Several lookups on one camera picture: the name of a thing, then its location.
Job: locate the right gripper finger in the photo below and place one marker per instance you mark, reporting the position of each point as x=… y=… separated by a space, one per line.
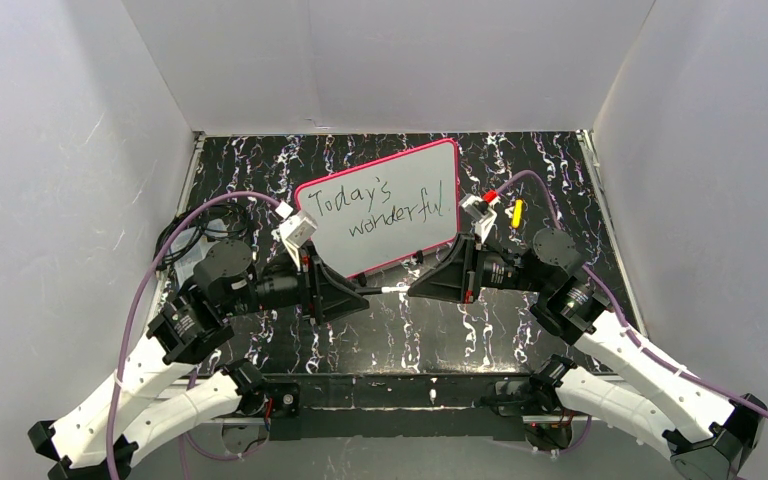
x=455 y=266
x=439 y=289

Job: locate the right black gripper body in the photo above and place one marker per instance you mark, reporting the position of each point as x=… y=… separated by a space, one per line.
x=462 y=270

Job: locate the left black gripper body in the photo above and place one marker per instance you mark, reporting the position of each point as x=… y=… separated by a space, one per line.
x=316 y=288

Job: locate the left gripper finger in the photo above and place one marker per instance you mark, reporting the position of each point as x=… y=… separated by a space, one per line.
x=325 y=272
x=331 y=303

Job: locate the white whiteboard marker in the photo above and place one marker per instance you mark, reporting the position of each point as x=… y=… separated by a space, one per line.
x=394 y=289

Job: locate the pink framed whiteboard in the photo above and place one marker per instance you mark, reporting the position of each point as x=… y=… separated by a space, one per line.
x=384 y=211

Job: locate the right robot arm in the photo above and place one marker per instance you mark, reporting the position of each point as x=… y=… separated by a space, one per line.
x=703 y=434

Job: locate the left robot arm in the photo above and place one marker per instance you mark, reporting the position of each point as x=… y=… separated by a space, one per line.
x=122 y=421

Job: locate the yellow marker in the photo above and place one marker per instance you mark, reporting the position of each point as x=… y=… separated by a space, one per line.
x=516 y=214

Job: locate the clear plastic organizer box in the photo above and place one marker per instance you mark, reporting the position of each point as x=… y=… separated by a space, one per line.
x=192 y=246

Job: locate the black wire board stand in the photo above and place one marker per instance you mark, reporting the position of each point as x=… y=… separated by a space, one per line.
x=416 y=258

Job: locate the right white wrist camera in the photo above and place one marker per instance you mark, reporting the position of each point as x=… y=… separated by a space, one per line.
x=482 y=217

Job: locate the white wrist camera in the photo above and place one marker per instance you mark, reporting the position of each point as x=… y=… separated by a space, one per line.
x=294 y=232
x=482 y=217

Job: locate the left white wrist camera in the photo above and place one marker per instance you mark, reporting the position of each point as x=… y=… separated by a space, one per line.
x=294 y=232

